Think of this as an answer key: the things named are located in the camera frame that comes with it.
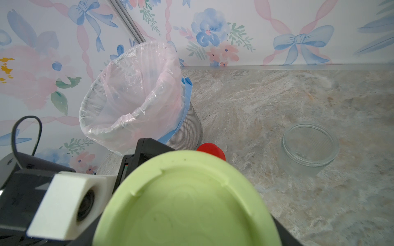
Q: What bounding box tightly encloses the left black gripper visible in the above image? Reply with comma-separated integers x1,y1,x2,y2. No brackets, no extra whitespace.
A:
113,138,175,193

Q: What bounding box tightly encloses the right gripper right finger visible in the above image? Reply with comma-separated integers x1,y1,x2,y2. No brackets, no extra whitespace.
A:
273,217,303,246

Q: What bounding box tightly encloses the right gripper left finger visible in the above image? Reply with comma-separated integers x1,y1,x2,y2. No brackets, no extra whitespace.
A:
66,214,102,246

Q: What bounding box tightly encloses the green lid jar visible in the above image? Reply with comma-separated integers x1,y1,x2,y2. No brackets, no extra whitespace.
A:
278,122,340,177
92,150,281,246

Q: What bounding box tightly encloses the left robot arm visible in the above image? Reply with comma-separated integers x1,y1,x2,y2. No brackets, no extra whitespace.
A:
1,138,171,246

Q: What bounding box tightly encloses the grey mesh trash bin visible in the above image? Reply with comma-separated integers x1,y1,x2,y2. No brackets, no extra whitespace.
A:
79,77,203,150

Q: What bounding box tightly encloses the red lid peanut jar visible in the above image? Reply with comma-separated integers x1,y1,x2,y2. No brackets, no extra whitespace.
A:
197,143,226,161

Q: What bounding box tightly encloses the thin black left cable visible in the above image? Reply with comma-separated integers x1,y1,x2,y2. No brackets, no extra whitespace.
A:
11,115,43,170

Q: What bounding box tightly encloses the left aluminium corner post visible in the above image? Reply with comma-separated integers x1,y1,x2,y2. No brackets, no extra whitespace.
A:
109,0,146,44

